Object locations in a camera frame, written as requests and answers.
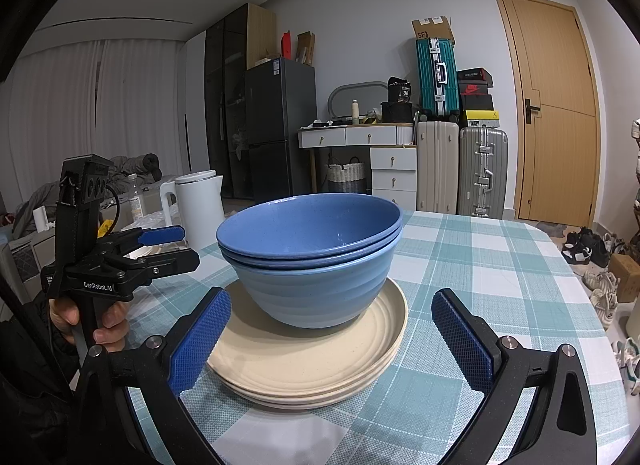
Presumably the teal plaid tablecloth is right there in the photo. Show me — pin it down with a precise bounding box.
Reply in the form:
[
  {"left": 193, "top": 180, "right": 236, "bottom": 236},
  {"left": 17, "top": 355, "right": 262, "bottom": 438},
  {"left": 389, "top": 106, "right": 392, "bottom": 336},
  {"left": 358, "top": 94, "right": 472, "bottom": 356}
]
[{"left": 120, "top": 209, "right": 632, "bottom": 465}]

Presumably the yellow black shoebox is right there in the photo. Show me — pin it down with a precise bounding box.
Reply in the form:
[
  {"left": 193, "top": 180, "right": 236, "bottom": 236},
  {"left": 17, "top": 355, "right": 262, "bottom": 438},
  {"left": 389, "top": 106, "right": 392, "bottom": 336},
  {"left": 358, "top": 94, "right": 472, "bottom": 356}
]
[{"left": 459, "top": 110, "right": 500, "bottom": 128}]

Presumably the grey clothes pile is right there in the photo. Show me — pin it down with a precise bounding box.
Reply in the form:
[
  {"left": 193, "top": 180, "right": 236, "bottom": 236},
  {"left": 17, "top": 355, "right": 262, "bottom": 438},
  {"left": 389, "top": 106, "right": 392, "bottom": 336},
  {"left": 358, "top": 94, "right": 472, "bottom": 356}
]
[{"left": 12, "top": 152, "right": 163, "bottom": 236}]

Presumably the light blue plate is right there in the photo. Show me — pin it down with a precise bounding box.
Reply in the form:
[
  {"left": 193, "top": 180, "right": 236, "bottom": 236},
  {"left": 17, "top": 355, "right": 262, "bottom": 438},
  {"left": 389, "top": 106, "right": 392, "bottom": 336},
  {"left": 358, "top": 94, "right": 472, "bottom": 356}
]
[{"left": 231, "top": 239, "right": 402, "bottom": 330}]

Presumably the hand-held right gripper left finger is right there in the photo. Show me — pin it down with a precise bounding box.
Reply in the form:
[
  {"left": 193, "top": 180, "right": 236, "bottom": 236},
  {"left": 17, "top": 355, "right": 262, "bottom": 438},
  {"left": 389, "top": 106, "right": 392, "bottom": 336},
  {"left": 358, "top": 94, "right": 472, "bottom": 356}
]
[{"left": 67, "top": 286, "right": 233, "bottom": 465}]

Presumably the black storage box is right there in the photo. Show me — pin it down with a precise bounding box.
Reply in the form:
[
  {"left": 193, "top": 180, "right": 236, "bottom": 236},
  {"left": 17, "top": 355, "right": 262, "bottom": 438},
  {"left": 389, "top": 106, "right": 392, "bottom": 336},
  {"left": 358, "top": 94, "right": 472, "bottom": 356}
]
[{"left": 381, "top": 102, "right": 416, "bottom": 123}]

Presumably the wooden door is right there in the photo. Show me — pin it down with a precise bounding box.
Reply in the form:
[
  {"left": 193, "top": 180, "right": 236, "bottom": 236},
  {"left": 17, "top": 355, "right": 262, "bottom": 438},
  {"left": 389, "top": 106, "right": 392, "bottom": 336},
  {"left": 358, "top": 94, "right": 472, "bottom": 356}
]
[{"left": 494, "top": 0, "right": 601, "bottom": 228}]

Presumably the off-white chunky sneaker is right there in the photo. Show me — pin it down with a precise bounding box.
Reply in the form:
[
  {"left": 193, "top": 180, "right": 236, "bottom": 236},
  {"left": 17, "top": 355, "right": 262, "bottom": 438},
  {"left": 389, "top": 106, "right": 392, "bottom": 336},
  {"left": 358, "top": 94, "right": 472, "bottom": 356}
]
[
  {"left": 582, "top": 270, "right": 618, "bottom": 292},
  {"left": 590, "top": 287, "right": 621, "bottom": 331}
]

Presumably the plain black shoebox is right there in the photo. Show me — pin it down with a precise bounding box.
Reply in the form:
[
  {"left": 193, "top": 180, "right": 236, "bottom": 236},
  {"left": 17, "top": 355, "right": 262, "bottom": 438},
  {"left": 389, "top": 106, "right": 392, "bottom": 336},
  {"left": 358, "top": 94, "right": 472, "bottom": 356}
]
[{"left": 460, "top": 94, "right": 495, "bottom": 112}]

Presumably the teal suitcase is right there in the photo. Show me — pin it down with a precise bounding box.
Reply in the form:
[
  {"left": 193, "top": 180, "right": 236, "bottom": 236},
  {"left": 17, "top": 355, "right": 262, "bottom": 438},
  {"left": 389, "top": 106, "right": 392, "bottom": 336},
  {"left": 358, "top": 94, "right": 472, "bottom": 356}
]
[{"left": 416, "top": 38, "right": 460, "bottom": 121}]

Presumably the blue bowl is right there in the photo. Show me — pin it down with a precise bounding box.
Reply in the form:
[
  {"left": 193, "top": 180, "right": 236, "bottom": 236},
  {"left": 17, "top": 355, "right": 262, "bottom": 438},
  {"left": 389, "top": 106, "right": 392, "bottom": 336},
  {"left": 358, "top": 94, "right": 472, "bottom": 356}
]
[
  {"left": 220, "top": 231, "right": 404, "bottom": 271},
  {"left": 216, "top": 194, "right": 404, "bottom": 262}
]

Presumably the pile of black shoes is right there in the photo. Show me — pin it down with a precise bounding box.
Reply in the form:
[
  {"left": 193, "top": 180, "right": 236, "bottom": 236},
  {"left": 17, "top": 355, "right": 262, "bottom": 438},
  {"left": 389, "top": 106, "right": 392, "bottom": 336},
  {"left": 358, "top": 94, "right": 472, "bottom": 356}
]
[{"left": 560, "top": 226, "right": 626, "bottom": 268}]

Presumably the white vanity desk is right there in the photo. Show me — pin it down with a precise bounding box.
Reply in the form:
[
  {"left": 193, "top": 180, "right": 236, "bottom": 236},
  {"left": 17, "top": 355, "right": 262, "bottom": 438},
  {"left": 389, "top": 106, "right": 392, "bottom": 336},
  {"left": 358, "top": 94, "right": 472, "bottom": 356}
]
[{"left": 297, "top": 122, "right": 417, "bottom": 193}]

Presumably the white green sneaker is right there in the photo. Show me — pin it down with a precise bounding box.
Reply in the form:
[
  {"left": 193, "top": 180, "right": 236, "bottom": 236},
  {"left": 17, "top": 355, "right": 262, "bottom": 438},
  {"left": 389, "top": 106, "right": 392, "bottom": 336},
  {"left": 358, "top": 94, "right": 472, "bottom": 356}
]
[{"left": 611, "top": 336, "right": 640, "bottom": 393}]

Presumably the dark grey refrigerator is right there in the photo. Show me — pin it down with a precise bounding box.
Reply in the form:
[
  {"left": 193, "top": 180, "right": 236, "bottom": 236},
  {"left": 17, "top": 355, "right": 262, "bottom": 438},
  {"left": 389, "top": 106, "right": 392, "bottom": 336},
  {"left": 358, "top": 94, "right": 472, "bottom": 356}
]
[{"left": 244, "top": 56, "right": 317, "bottom": 203}]

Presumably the black glass wooden cabinet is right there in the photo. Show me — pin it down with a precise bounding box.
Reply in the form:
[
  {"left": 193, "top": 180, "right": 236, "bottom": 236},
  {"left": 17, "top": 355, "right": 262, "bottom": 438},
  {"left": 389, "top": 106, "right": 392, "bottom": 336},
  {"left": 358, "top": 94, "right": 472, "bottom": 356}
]
[{"left": 204, "top": 2, "right": 277, "bottom": 200}]

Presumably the woven laundry basket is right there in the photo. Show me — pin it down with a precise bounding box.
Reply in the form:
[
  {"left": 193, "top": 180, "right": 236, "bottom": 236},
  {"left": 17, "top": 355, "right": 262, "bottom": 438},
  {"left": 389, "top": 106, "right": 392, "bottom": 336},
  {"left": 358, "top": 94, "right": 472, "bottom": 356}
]
[{"left": 327, "top": 156, "right": 367, "bottom": 194}]

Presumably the brown cardboard box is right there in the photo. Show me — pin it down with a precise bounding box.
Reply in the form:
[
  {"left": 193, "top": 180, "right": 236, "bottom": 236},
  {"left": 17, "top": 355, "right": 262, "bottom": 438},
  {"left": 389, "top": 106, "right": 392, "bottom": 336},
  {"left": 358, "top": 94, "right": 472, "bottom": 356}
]
[{"left": 607, "top": 254, "right": 640, "bottom": 303}]

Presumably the slim cardboard box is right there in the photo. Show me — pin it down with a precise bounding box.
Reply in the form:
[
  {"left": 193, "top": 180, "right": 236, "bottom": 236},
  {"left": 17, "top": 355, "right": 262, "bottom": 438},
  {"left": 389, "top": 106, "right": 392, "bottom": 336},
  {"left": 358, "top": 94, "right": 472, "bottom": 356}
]
[{"left": 296, "top": 31, "right": 317, "bottom": 66}]

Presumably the white curtain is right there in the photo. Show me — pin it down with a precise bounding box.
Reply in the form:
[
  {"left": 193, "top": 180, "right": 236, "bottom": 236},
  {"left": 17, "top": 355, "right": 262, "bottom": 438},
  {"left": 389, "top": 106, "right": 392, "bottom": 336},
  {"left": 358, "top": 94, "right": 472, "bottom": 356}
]
[{"left": 7, "top": 38, "right": 186, "bottom": 226}]

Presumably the silver suitcase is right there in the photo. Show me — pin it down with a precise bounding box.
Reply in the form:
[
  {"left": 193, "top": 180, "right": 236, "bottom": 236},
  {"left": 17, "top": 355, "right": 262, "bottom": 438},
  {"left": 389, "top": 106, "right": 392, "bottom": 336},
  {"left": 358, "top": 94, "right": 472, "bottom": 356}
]
[{"left": 457, "top": 126, "right": 509, "bottom": 218}]

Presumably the beige suitcase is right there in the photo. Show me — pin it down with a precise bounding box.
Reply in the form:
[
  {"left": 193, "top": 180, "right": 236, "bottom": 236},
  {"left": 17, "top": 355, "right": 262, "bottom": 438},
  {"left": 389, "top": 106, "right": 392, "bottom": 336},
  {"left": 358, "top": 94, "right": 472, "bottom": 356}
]
[{"left": 416, "top": 120, "right": 460, "bottom": 214}]

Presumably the person's left forearm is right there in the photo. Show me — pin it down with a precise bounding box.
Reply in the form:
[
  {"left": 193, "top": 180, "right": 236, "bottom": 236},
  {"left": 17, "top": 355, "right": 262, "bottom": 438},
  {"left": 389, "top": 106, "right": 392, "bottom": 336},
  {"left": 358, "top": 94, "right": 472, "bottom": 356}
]
[{"left": 0, "top": 290, "right": 86, "bottom": 465}]

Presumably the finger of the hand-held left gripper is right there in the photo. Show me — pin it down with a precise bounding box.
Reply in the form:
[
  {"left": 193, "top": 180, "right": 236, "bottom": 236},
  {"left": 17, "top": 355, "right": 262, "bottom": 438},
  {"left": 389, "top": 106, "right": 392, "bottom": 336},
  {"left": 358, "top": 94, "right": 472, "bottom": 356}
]
[
  {"left": 102, "top": 225, "right": 186, "bottom": 249},
  {"left": 112, "top": 247, "right": 201, "bottom": 280}
]

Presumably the black printed bag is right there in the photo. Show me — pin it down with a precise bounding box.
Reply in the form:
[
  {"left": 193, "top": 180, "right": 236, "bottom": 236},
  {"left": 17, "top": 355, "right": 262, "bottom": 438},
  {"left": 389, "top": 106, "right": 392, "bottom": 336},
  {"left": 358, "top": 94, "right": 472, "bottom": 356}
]
[{"left": 387, "top": 76, "right": 412, "bottom": 106}]

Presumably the cream plate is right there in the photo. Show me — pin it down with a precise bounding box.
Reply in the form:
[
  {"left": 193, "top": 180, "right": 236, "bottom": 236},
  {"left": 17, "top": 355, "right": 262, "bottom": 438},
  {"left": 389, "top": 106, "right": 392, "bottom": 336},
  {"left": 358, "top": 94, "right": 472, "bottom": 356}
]
[
  {"left": 220, "top": 340, "right": 403, "bottom": 411},
  {"left": 206, "top": 276, "right": 409, "bottom": 393},
  {"left": 210, "top": 325, "right": 407, "bottom": 402}
]

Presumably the white electric kettle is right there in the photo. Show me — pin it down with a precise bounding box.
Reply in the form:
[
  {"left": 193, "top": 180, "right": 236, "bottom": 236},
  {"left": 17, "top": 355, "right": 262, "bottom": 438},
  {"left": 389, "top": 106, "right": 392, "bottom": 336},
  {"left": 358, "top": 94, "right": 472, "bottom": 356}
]
[{"left": 159, "top": 170, "right": 226, "bottom": 250}]

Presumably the person's left hand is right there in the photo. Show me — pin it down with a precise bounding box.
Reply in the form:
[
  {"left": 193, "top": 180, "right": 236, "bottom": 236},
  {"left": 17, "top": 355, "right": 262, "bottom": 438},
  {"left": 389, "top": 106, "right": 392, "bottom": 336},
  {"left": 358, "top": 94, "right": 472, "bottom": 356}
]
[{"left": 47, "top": 296, "right": 132, "bottom": 355}]

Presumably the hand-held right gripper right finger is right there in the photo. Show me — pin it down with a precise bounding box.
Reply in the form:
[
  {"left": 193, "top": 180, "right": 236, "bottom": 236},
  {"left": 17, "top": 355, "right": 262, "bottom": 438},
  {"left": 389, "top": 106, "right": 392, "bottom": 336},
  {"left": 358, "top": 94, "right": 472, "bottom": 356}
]
[{"left": 431, "top": 287, "right": 598, "bottom": 465}]

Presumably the oval grey mirror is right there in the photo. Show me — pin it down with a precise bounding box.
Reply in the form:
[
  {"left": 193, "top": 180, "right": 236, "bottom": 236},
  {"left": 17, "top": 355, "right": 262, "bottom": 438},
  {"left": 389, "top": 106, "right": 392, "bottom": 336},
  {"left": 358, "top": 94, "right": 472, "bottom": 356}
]
[{"left": 327, "top": 82, "right": 388, "bottom": 125}]

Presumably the clear water bottle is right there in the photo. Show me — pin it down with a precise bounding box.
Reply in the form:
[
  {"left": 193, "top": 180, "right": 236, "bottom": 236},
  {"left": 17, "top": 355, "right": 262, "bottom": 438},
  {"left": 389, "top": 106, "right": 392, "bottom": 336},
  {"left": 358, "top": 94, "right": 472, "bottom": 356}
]
[{"left": 127, "top": 174, "right": 146, "bottom": 218}]

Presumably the white drawer chest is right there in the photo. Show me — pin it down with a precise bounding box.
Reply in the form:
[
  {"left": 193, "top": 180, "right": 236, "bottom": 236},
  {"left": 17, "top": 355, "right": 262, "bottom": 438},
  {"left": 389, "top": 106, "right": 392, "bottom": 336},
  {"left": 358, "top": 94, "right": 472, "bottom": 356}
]
[{"left": 370, "top": 145, "right": 418, "bottom": 211}]

